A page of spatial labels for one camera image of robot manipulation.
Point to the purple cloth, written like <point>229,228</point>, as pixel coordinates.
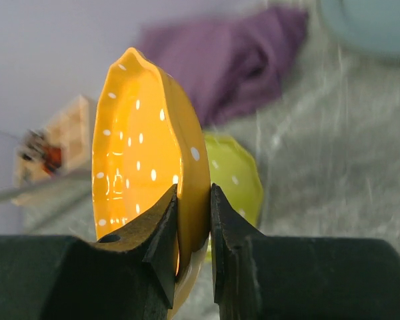
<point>231,66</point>

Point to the dark green round plate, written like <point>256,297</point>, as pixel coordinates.
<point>368,27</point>

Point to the wooden cutlery box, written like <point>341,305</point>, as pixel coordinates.
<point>62,145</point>

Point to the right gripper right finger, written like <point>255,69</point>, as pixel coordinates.
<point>272,277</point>

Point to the lime green dotted plate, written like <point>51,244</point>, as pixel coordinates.
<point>234,169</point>

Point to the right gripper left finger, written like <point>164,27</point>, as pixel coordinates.
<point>127,274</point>

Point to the orange dotted plate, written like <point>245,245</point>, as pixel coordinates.
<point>147,138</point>

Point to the steel dish rack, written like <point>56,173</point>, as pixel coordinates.
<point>50,199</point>

